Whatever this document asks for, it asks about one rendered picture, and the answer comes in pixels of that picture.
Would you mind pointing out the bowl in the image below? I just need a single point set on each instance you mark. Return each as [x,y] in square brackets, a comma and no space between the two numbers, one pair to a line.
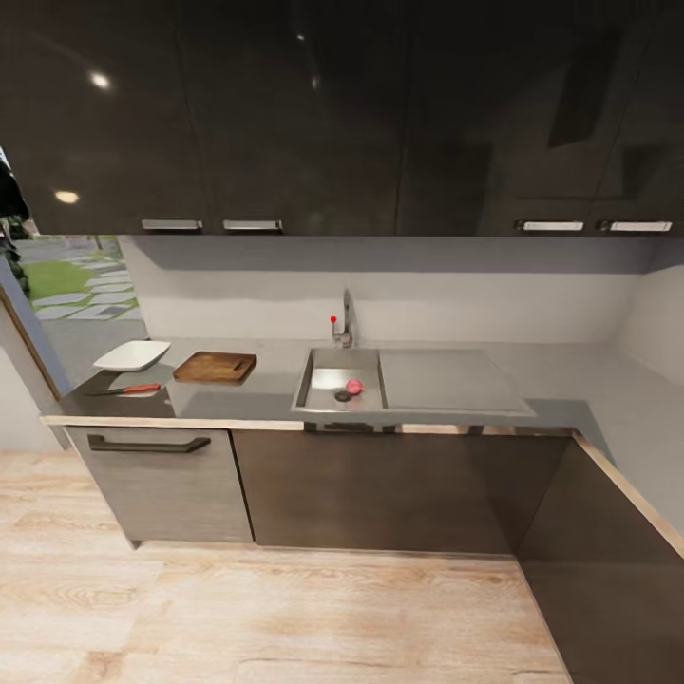
[134,356]

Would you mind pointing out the drop in sink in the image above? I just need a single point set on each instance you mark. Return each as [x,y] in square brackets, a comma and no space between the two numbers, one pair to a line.
[404,380]

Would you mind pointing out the cutting board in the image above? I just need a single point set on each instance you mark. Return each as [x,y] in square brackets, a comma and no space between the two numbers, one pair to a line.
[220,366]

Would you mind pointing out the cabinet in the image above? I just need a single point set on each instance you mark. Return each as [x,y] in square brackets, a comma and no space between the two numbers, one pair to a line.
[172,118]
[543,119]

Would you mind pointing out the fixed window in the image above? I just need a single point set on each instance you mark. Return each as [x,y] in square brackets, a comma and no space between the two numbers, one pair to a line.
[70,297]

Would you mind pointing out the vidalia onion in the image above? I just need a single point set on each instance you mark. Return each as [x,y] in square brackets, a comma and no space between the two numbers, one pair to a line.
[353,387]

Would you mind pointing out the dishwasher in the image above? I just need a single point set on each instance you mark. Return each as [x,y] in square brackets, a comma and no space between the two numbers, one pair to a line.
[179,484]

